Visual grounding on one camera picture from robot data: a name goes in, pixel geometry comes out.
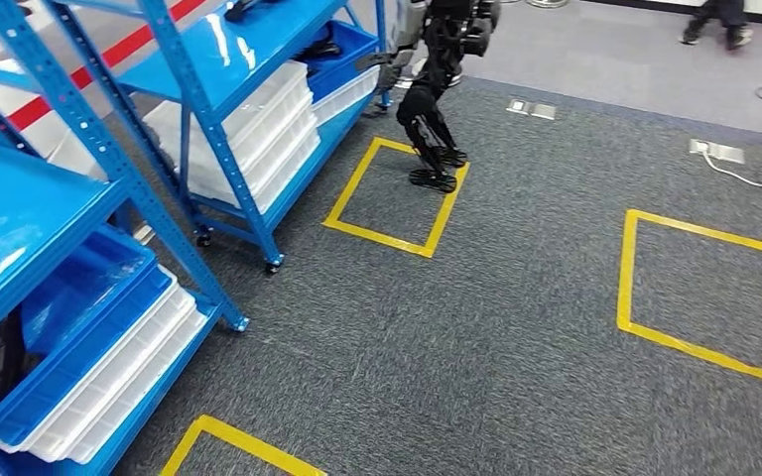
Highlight blue steel shelf rack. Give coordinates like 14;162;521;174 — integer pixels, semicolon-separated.
46;0;396;276
0;0;251;476

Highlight white floor cable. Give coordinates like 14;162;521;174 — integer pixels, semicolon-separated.
701;147;762;197

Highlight stacked white plastic crates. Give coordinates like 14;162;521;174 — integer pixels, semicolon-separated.
143;59;321;215

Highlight white plastic crate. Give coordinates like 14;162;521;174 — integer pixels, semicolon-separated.
0;266;198;461
64;308;210;466
312;65;382;127

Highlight yellow floor tape square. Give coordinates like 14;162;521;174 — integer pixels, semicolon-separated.
616;208;762;390
321;136;471;260
160;414;327;476

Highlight person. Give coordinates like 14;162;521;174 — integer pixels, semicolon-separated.
678;0;755;52

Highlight blue plastic crate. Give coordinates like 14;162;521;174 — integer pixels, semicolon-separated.
0;226;179;448
302;19;382;103

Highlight black and white humanoid robot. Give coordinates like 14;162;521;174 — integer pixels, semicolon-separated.
354;0;504;195

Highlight black plastic part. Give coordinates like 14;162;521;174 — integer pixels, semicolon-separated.
0;308;47;421
302;39;344;61
222;0;287;24

